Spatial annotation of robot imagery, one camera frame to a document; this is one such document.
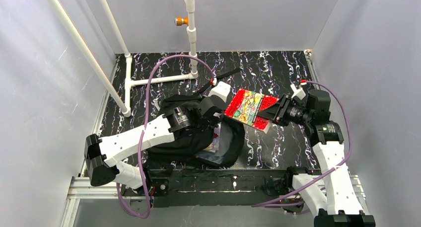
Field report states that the black student backpack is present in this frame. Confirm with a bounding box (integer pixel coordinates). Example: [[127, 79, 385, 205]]
[[146, 82, 245, 168]]

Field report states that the red colourful cover book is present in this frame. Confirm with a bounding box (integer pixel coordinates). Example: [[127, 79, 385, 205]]
[[224, 89, 279, 133]]

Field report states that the pink red cover book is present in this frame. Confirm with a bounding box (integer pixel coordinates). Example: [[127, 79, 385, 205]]
[[203, 124, 221, 153]]

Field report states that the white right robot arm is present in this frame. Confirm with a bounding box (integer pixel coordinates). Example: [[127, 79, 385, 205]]
[[257, 89, 376, 227]]

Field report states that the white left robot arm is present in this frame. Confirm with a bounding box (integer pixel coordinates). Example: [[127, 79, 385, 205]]
[[84, 94, 227, 189]]

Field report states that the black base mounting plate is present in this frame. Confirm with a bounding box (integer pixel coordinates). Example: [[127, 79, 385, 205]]
[[118, 167, 297, 209]]

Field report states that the orange knob on pipe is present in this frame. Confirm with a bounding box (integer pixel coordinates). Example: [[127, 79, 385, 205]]
[[174, 16, 189, 26]]

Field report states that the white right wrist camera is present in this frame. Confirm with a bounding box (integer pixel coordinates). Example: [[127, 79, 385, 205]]
[[290, 80, 307, 101]]

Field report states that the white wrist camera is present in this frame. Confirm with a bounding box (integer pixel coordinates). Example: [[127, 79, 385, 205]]
[[208, 81, 231, 102], [290, 80, 307, 101]]

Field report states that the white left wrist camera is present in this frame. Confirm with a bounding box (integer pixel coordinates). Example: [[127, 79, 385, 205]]
[[208, 81, 231, 102]]

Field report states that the white PVC pipe frame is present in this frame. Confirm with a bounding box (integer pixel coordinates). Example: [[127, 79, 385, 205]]
[[39, 0, 199, 118]]

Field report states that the aluminium rail frame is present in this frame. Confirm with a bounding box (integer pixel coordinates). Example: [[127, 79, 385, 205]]
[[61, 49, 376, 227]]

